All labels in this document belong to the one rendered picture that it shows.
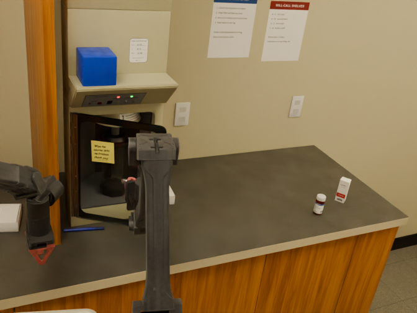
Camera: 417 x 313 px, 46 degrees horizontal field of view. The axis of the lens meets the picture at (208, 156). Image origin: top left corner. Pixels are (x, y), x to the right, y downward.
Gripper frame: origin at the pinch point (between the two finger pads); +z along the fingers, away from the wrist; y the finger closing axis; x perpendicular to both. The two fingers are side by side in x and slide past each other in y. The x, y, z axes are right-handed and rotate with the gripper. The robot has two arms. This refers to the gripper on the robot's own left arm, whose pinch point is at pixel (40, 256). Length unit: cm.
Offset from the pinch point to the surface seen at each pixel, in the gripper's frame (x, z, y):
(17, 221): 3.3, 13.0, 37.4
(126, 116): -34, -25, 36
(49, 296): -2.2, 18.2, 3.1
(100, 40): -24, -52, 33
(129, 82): -31, -41, 25
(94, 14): -22, -60, 33
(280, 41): -119, -40, 76
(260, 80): -112, -21, 76
